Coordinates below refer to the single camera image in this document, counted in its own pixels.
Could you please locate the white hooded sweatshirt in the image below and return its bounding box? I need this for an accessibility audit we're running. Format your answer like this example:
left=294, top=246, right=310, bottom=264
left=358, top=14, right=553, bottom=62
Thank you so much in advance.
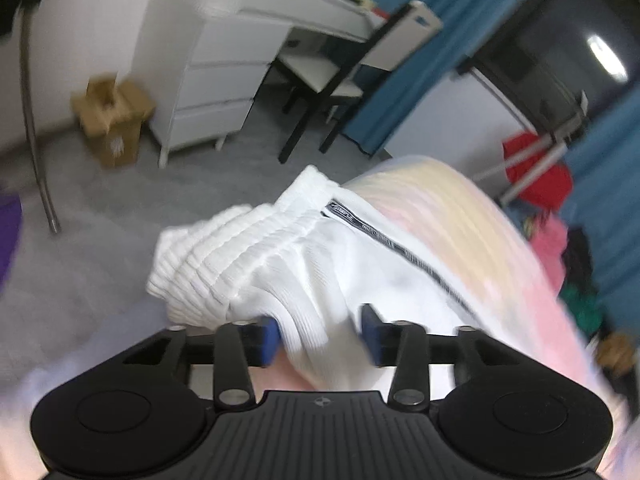
left=146, top=167, right=480, bottom=391

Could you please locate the black clothes pile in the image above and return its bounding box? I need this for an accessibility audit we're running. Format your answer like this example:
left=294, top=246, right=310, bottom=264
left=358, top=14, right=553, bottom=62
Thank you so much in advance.
left=562, top=228, right=598, bottom=294

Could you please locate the brown paper bag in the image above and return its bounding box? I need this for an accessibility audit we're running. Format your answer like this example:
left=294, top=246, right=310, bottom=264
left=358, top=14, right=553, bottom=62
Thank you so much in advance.
left=596, top=332, right=637, bottom=377

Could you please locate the green garment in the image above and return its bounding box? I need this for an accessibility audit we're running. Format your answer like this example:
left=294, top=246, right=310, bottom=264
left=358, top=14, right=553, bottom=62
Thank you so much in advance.
left=559, top=282, right=604, bottom=338

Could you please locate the pink garment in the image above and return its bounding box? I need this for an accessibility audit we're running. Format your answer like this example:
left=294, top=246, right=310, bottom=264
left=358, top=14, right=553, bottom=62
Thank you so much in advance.
left=529, top=212, right=568, bottom=292

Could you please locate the pastel pink blue bed quilt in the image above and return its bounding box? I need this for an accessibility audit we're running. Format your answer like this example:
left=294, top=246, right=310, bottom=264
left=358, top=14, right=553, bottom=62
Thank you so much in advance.
left=1, top=156, right=628, bottom=479

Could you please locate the metal curved pole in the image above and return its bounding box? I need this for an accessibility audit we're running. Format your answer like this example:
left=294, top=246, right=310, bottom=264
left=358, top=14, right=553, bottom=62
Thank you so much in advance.
left=18, top=6, right=61, bottom=235

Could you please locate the red garment on stand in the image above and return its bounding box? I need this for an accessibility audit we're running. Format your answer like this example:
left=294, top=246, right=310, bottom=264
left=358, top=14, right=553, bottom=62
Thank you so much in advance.
left=498, top=131, right=573, bottom=211

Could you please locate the blue curtain right panel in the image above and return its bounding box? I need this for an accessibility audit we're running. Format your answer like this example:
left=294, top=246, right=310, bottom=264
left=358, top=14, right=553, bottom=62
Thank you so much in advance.
left=562, top=87, right=639, bottom=332

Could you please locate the blue curtain panel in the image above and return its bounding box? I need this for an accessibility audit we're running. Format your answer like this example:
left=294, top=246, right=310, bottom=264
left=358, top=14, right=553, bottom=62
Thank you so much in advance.
left=343, top=0, right=521, bottom=155
left=562, top=87, right=639, bottom=332

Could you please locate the white garment steamer stand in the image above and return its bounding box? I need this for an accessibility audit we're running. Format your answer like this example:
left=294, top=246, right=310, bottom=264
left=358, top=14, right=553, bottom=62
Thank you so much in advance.
left=471, top=91, right=589, bottom=207

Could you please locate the brown cardboard box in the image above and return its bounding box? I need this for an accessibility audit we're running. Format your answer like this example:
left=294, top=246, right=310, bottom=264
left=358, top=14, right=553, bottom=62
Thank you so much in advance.
left=70, top=73, right=155, bottom=169

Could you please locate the white black chair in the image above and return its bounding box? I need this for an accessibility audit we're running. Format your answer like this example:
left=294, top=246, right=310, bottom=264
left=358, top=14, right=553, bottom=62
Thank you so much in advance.
left=272, top=0, right=444, bottom=164

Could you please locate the white desk with drawers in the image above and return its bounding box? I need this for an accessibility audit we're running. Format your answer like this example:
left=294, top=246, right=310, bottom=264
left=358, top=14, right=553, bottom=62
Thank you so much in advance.
left=131, top=0, right=382, bottom=167

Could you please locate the dark window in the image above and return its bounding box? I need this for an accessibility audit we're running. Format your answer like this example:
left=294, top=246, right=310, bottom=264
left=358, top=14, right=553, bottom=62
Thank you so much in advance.
left=458, top=0, right=639, bottom=131

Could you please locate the blue curtain left panel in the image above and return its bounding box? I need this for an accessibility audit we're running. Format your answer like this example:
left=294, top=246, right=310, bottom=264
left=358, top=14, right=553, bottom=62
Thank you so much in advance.
left=343, top=0, right=521, bottom=155

